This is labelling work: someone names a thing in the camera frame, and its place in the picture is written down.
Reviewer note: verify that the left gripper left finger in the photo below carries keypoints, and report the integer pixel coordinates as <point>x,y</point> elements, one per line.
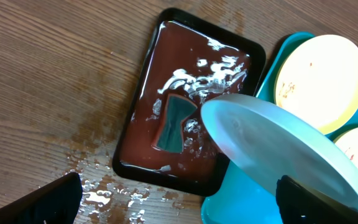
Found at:
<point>56,202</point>

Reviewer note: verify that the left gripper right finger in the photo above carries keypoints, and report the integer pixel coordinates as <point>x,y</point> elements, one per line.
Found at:
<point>302,205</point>

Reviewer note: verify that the light blue plate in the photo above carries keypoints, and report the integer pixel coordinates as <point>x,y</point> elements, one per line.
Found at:
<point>266,142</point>

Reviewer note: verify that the yellow-green plate top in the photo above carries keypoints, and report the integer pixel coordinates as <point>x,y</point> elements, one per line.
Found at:
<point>318,82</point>

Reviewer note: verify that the green hourglass sponge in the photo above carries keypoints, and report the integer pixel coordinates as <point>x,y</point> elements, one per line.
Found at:
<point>169,135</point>

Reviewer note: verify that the teal plastic tray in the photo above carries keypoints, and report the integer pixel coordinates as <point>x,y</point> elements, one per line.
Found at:
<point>240,199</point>

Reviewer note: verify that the black tray with red water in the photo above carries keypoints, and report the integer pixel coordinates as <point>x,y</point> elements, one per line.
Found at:
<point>193,58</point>

